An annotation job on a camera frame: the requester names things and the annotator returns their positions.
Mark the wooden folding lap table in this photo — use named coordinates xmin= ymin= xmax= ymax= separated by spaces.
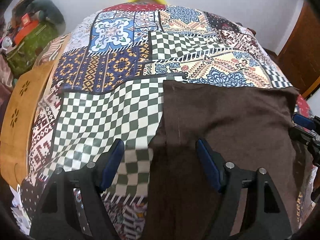
xmin=1 ymin=34 xmax=71 ymax=189

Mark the brown wooden door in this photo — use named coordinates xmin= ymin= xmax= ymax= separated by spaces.
xmin=278 ymin=2 xmax=320 ymax=98

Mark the orange round lid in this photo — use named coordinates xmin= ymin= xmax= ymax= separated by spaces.
xmin=14 ymin=20 xmax=39 ymax=45

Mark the red small box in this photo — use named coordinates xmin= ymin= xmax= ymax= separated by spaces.
xmin=21 ymin=13 xmax=31 ymax=27

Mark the green patterned storage box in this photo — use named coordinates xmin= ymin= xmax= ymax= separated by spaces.
xmin=5 ymin=22 xmax=58 ymax=78

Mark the brown garment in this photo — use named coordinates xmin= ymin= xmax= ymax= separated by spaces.
xmin=142 ymin=80 xmax=306 ymax=239

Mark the grey plush toy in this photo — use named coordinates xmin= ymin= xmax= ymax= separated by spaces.
xmin=25 ymin=0 xmax=66 ymax=35

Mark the patchwork patterned bedsheet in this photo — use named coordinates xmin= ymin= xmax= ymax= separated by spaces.
xmin=19 ymin=2 xmax=316 ymax=240

